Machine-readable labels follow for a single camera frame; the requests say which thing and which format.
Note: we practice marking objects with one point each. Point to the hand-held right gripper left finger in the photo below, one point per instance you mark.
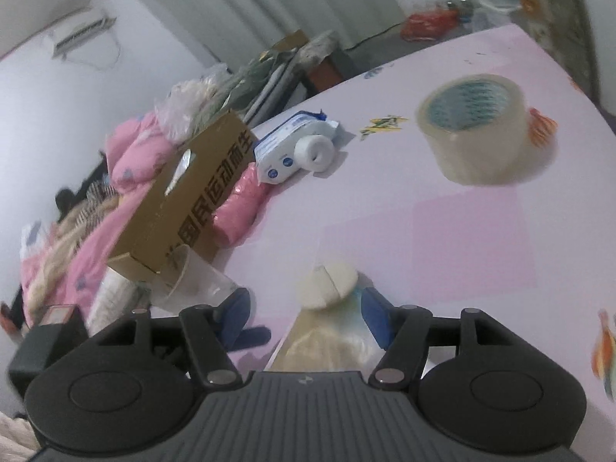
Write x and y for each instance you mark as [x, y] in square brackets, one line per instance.
[236, 317]

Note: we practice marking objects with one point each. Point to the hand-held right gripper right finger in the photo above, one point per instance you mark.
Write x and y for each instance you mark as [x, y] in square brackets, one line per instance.
[378, 320]

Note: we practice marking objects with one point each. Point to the clear plastic cup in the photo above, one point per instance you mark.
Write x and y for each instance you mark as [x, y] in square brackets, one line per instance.
[197, 279]

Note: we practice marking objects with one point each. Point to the white cotton pad packet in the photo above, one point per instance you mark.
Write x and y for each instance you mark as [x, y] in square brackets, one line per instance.
[322, 288]

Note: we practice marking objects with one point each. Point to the pink plastic bag roll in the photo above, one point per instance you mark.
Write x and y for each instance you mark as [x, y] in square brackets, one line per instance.
[236, 207]

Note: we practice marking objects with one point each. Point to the brown cardboard box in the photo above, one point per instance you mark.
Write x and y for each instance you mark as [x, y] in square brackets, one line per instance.
[192, 192]

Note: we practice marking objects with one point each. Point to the white blue wet wipes pack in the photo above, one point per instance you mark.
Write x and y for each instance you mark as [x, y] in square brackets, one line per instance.
[284, 149]

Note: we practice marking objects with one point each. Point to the white patterned mattress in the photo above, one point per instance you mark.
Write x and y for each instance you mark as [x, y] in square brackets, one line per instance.
[115, 298]

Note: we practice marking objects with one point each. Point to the white gauze roll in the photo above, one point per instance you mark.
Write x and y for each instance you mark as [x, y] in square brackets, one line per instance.
[313, 151]

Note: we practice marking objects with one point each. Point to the pink quilt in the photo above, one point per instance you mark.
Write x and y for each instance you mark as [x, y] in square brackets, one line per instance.
[130, 163]

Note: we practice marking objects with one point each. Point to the clear packing tape roll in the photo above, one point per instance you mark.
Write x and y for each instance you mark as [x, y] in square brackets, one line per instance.
[481, 149]

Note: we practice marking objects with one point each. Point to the clear crumpled plastic bag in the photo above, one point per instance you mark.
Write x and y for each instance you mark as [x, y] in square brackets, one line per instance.
[178, 106]

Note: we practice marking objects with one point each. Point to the grey patterned blanket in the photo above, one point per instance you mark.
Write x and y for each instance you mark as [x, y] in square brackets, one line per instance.
[260, 72]

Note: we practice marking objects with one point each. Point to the red snack bag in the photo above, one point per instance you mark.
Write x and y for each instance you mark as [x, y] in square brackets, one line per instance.
[426, 24]

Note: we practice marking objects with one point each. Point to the white air conditioner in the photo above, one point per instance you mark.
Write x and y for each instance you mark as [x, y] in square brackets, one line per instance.
[82, 33]

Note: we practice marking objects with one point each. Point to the grey curtain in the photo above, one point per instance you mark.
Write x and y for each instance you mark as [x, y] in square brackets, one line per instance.
[288, 0]

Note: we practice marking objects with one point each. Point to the orange patterned folding board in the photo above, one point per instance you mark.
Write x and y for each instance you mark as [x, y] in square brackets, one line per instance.
[544, 5]

